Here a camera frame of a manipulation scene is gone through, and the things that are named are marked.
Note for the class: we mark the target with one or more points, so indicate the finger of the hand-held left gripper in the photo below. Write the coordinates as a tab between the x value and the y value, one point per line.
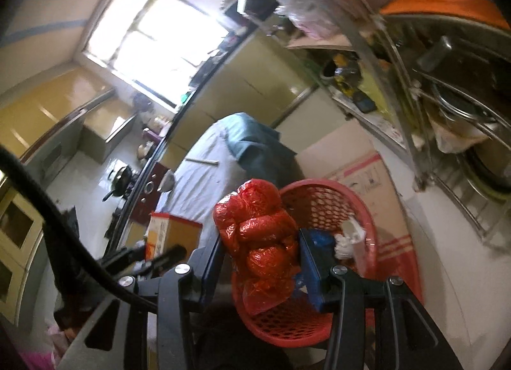
123	256
167	256

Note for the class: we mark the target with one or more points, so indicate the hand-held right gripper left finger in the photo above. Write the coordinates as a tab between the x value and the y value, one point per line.
207	266

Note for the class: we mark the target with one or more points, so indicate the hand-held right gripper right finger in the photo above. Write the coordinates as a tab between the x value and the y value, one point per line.
315	274

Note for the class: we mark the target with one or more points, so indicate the red cardboard box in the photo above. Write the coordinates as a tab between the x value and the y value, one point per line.
175	234

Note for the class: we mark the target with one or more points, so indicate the white paper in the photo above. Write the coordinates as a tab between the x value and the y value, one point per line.
347	242

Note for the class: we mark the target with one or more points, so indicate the red plastic bag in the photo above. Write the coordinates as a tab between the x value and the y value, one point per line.
255	234

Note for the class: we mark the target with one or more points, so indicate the red plastic basket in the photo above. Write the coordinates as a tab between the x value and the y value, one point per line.
319	202

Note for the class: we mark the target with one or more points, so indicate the dark red oven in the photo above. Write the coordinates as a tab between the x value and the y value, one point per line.
147	194

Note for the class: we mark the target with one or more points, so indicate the white bowl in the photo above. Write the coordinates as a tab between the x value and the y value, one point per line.
168	180

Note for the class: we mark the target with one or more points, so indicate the black wok with lid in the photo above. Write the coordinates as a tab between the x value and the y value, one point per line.
121	180

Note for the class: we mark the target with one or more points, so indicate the yellow glass-door upper cabinet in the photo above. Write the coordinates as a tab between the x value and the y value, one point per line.
16	242

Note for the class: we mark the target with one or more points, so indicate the grey tablecloth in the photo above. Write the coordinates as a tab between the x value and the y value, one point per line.
207	186

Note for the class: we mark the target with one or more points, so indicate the long wooden stick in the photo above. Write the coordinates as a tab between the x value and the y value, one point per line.
201	161

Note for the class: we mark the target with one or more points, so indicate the yellow lower kitchen cabinets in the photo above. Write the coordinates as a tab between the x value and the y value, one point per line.
259	78

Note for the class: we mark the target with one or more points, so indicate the metal storage rack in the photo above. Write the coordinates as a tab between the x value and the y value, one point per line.
399	86

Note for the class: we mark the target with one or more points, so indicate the kitchen window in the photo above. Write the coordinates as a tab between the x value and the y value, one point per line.
155	38

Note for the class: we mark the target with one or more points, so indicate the pink plastic bag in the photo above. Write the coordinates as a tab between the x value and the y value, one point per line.
307	10

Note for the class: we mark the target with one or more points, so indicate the orange plastic basin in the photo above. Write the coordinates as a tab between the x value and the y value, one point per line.
439	2

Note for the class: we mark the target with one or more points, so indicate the yellow small wall cabinet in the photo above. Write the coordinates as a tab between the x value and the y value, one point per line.
107	126

